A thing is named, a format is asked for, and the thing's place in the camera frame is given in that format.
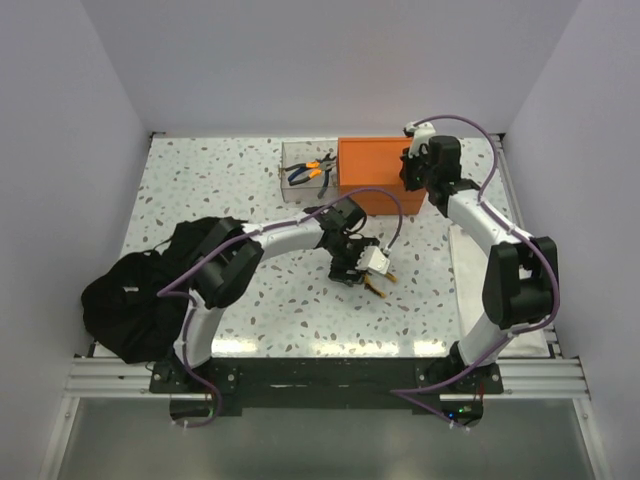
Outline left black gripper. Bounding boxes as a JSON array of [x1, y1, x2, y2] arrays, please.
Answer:
[[328, 236, 379, 286]]

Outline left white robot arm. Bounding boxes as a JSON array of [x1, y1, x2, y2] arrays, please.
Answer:
[[160, 198, 389, 392]]

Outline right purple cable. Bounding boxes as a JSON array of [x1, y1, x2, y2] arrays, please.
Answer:
[[389, 114, 561, 430]]

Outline blue-handled cutting pliers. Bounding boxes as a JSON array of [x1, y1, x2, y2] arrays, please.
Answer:
[[287, 154, 336, 199]]

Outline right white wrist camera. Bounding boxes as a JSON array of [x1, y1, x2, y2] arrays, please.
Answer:
[[403, 121, 437, 157]]

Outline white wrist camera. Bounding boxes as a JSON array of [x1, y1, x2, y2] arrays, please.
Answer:
[[356, 245, 390, 276], [403, 121, 437, 157]]

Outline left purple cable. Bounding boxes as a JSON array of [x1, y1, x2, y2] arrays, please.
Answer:
[[157, 187, 404, 427]]

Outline aluminium frame rail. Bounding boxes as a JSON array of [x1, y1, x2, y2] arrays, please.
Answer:
[[64, 358, 151, 399]]

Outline purple cable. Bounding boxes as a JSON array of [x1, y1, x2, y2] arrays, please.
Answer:
[[389, 114, 561, 430], [157, 187, 404, 427]]

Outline orange-black combination pliers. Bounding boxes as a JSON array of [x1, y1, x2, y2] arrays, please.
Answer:
[[283, 153, 337, 182]]

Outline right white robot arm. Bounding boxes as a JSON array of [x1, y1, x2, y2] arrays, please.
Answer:
[[400, 126, 559, 393]]

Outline black drawstring fabric bag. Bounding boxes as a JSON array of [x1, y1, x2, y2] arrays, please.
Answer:
[[81, 217, 241, 364]]

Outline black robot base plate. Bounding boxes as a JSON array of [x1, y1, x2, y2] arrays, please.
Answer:
[[149, 357, 504, 420]]

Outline orange-black long-nose pliers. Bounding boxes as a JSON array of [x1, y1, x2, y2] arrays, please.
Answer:
[[363, 273, 397, 298]]

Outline orange storage box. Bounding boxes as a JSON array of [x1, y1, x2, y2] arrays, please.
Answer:
[[337, 137, 426, 215]]

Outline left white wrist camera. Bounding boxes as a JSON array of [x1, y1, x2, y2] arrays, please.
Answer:
[[356, 245, 390, 276]]

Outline white folded cloth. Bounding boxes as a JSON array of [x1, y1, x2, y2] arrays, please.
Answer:
[[449, 225, 550, 358]]

